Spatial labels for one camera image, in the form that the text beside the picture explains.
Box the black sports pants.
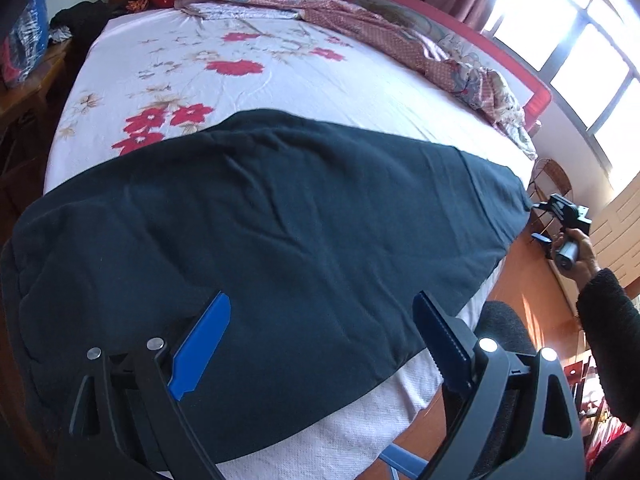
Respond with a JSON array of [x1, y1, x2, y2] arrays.
[[1, 110, 530, 463]]

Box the right forearm dark sleeve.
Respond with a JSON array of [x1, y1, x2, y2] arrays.
[[577, 269, 639, 426]]

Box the person's right hand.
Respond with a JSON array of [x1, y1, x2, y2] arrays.
[[552, 229, 601, 292]]

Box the pink dotted quilt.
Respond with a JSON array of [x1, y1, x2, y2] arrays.
[[164, 0, 539, 162]]

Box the floral white bed sheet mattress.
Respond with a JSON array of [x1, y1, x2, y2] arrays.
[[44, 9, 533, 479]]

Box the wooden chair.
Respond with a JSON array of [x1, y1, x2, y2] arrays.
[[1, 40, 72, 174]]

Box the black clothes pile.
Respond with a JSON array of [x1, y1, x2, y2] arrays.
[[49, 0, 127, 58]]

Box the plastic bag with clothes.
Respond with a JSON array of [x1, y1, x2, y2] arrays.
[[1, 0, 49, 88]]

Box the pink bed guard rail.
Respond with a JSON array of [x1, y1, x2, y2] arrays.
[[347, 0, 552, 134]]

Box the window with dark frame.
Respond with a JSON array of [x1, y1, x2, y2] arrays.
[[484, 0, 639, 192]]

